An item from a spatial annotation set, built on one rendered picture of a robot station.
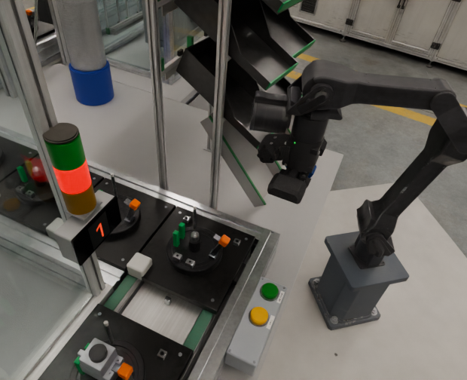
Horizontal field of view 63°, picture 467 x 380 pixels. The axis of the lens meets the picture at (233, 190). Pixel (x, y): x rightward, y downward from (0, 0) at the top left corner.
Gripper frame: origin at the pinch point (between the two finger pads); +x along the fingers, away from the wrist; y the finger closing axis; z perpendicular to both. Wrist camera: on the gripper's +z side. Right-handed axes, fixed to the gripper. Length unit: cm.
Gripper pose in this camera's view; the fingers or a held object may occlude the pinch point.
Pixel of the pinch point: (294, 184)
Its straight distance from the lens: 76.4
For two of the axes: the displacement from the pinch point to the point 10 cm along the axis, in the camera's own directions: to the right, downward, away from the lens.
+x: -0.8, 7.2, 6.9
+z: -9.1, -3.4, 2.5
